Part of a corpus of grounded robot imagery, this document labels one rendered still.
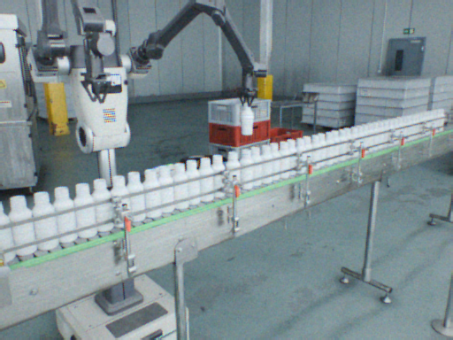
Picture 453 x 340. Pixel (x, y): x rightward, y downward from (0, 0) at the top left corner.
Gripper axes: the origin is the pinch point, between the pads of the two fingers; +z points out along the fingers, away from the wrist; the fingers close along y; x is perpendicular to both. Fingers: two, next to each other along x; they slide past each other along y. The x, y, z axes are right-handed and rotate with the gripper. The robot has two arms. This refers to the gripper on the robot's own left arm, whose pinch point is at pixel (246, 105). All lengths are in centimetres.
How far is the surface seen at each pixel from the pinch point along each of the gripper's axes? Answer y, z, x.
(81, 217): -31, 25, 106
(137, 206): -31, 26, 87
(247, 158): -34, 17, 36
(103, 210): -31, 25, 99
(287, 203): -39, 41, 12
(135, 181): -30, 18, 87
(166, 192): -32, 24, 75
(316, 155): -37.6, 22.1, -10.8
